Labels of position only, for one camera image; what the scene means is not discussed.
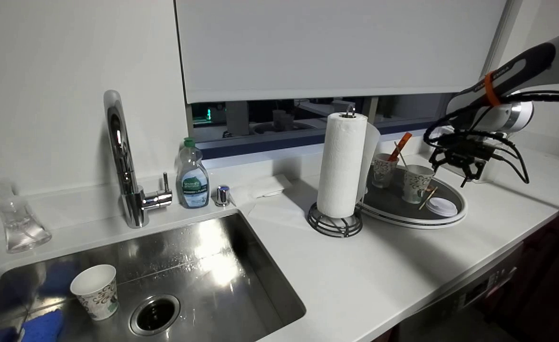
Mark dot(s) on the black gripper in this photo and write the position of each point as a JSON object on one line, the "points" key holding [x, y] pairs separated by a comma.
{"points": [[460, 146]]}

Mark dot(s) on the light wooden chopstick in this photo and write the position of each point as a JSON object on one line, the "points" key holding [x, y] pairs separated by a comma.
{"points": [[426, 195]]}

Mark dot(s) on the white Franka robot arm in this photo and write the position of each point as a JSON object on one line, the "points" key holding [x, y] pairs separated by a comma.
{"points": [[527, 66]]}

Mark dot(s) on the white plastic cup lid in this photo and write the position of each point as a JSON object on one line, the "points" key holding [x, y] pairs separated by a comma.
{"points": [[441, 207]]}

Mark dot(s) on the paper cup with orange stick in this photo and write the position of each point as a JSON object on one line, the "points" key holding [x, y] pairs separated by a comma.
{"points": [[382, 173]]}

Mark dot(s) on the paper cup in sink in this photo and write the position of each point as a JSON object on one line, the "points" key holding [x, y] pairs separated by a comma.
{"points": [[97, 290]]}

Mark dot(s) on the orange stir stick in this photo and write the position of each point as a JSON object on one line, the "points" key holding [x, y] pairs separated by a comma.
{"points": [[399, 146]]}

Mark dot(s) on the round dark tray white rim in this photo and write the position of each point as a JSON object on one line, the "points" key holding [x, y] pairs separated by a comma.
{"points": [[394, 207]]}

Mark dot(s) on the white paper towel roll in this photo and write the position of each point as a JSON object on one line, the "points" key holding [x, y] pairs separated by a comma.
{"points": [[342, 163], [333, 226]]}

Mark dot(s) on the dark under-counter cabinet front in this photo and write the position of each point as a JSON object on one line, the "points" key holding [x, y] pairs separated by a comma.
{"points": [[546, 271]]}

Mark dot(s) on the white window blind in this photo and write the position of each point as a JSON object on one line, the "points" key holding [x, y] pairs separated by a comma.
{"points": [[342, 43]]}

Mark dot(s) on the window pane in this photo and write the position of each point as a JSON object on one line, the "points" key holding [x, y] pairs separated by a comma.
{"points": [[272, 123]]}

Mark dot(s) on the white crumpled paper towel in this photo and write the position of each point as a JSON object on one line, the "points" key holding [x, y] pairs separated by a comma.
{"points": [[260, 188]]}

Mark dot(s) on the small metal fitting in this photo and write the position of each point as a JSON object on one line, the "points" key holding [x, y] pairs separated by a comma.
{"points": [[221, 195]]}

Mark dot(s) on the stainless steel sink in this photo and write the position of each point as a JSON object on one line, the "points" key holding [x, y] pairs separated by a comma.
{"points": [[228, 271]]}

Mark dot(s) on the clear dish soap bottle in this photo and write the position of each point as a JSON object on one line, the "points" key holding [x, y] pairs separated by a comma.
{"points": [[194, 182]]}

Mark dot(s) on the chrome faucet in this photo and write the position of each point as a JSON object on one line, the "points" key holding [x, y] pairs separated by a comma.
{"points": [[122, 157]]}

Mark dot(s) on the sink drain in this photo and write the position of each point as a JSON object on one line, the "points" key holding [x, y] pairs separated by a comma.
{"points": [[154, 313]]}

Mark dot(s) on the clear plastic bottle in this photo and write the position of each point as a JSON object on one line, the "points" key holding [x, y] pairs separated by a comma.
{"points": [[19, 228]]}

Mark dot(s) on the blue sponge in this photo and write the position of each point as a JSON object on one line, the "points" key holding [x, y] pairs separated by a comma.
{"points": [[42, 327]]}

